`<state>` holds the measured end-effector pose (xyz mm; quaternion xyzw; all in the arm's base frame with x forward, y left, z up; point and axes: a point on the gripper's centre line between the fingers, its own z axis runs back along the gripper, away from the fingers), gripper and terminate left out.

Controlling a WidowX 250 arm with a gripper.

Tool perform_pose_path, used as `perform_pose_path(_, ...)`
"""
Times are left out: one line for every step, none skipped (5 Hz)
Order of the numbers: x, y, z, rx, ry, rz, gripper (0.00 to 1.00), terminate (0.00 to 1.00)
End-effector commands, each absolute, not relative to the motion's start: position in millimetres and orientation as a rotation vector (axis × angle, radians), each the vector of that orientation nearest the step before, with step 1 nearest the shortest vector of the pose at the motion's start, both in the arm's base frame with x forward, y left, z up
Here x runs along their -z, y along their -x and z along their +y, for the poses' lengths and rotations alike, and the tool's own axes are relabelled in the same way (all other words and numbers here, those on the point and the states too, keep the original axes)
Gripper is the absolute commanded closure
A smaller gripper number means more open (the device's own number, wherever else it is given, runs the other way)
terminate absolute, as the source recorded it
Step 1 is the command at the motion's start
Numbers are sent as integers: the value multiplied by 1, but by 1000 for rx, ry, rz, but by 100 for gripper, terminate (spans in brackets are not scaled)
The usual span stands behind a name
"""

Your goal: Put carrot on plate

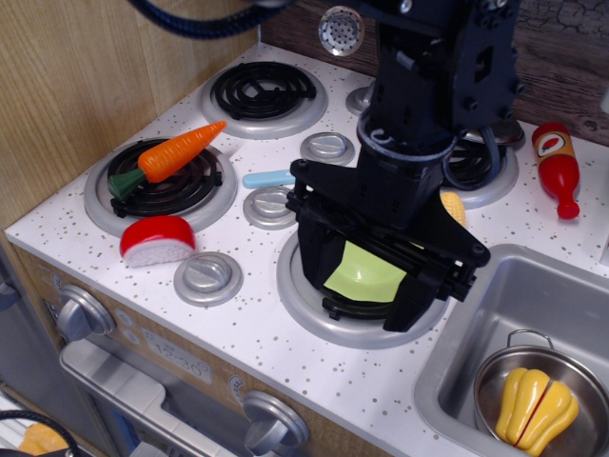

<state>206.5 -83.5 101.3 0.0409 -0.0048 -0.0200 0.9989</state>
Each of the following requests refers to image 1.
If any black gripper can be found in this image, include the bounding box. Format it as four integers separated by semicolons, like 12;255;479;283
287;116;490;332

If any orange toy carrot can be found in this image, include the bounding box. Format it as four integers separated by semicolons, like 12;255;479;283
107;121;227;201

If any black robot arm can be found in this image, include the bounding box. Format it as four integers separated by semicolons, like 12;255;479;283
287;1;523;332

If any green plastic plate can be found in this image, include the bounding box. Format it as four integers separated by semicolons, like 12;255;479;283
324;242;407;304

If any black front-right burner coil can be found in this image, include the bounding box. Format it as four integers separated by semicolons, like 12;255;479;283
322;297;391;321

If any yellow toy corn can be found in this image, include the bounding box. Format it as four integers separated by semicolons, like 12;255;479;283
441;191;466;228

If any silver stovetop knob middle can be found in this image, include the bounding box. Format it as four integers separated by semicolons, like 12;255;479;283
243;186;296;230

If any silver stovetop knob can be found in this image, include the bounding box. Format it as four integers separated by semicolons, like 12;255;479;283
173;252;244;308
345;82;375;117
243;186;296;230
300;132;355;166

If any silver stovetop knob upper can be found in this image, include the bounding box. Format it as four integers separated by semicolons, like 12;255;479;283
300;132;355;166

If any silver toy sink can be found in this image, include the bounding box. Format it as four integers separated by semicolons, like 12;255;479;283
414;245;608;456

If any black back-right burner coil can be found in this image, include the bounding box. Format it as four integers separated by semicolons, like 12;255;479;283
442;140;506;191

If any silver stovetop knob front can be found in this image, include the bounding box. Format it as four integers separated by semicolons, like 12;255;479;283
173;252;244;308

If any silver stovetop knob back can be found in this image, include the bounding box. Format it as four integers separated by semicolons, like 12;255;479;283
345;82;375;117

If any small steel pot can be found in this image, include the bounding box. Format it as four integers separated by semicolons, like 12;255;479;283
474;329;608;456

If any silver oven dial right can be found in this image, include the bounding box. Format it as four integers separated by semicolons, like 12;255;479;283
243;390;310;456

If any silver oven dial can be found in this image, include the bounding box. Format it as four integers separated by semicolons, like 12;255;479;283
57;285;116;343
243;390;310;456

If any black front-left burner coil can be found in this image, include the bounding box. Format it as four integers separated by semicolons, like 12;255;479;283
107;148;224;218

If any red ketchup bottle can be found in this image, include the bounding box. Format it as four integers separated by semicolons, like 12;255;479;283
532;123;580;220

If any black back-left burner coil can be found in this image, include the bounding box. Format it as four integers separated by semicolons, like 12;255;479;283
211;62;317;120

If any yellow toy squash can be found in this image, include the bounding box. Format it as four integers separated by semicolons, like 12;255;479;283
494;368;580;456

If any hanging steel strainer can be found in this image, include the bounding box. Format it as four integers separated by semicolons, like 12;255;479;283
318;6;365;57

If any silver oven dial left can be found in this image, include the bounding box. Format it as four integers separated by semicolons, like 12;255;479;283
57;285;116;343

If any orange toy on floor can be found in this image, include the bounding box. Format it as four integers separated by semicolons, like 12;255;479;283
18;423;69;456

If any blue handled toy knife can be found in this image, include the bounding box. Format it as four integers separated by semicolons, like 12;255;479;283
242;169;295;189

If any black braided cable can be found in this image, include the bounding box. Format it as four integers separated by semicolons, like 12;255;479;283
127;0;296;39

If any silver oven door handle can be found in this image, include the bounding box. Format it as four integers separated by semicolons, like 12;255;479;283
60;340;232;456

